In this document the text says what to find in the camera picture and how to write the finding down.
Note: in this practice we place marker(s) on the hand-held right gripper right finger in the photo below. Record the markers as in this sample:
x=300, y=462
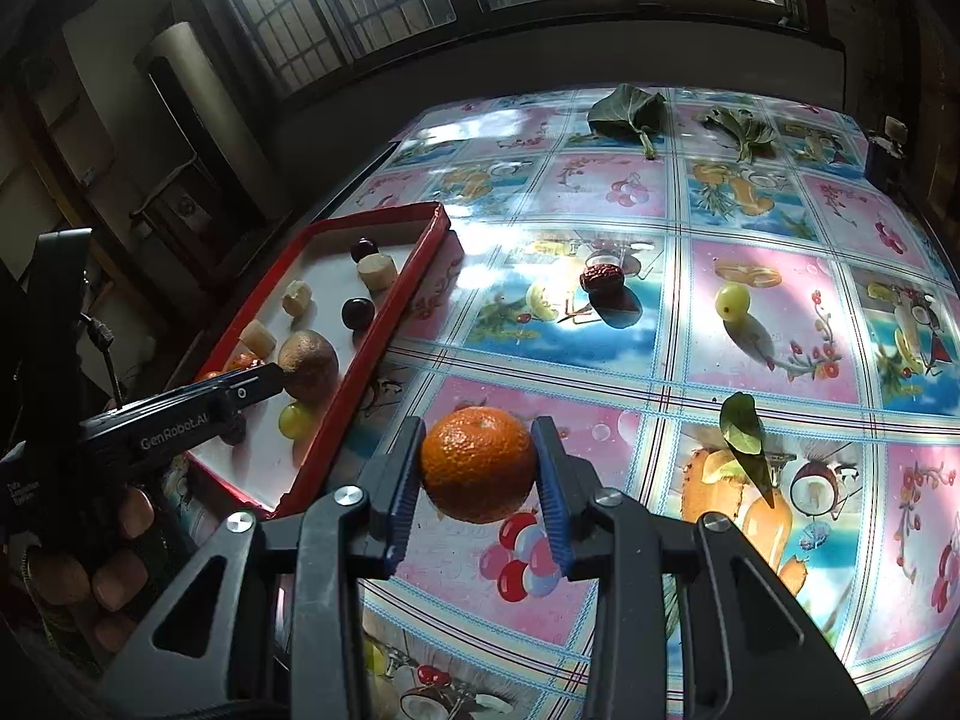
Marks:
x=551, y=502

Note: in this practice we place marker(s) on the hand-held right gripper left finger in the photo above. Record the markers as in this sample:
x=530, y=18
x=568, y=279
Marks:
x=405, y=495

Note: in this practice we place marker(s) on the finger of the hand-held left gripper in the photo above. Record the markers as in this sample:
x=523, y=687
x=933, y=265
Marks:
x=255, y=382

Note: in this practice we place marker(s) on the small orange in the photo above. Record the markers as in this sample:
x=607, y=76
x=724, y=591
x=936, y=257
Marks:
x=240, y=361

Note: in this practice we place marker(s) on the sugarcane piece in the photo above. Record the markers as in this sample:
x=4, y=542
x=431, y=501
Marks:
x=256, y=337
x=376, y=270
x=297, y=298

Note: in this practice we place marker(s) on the large orange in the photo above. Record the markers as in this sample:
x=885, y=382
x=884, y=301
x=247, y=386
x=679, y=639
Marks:
x=476, y=465

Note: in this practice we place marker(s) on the red tray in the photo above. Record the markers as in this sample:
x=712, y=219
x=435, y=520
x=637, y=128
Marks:
x=330, y=262

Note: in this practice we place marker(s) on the person's left hand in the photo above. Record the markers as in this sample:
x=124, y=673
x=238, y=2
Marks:
x=120, y=589

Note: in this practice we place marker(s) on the small tangerine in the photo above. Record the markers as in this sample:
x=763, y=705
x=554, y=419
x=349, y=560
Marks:
x=210, y=373

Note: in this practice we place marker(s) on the green grape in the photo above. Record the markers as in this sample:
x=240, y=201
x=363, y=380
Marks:
x=294, y=420
x=732, y=300

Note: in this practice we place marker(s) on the brown kiwi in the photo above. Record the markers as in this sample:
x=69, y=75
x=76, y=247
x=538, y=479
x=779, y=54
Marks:
x=308, y=364

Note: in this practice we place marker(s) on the fruit printed tablecloth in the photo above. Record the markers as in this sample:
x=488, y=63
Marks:
x=675, y=360

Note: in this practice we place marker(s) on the red date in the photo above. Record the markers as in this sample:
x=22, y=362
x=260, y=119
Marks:
x=601, y=277

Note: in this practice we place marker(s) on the white cylinder tank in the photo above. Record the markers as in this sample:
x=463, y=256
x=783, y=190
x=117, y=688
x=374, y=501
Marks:
x=202, y=112

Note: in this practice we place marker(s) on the large green leaf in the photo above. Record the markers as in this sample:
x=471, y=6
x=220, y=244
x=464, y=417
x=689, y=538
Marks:
x=626, y=114
x=739, y=127

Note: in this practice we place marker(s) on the black device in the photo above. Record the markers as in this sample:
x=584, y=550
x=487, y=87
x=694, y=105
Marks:
x=885, y=154

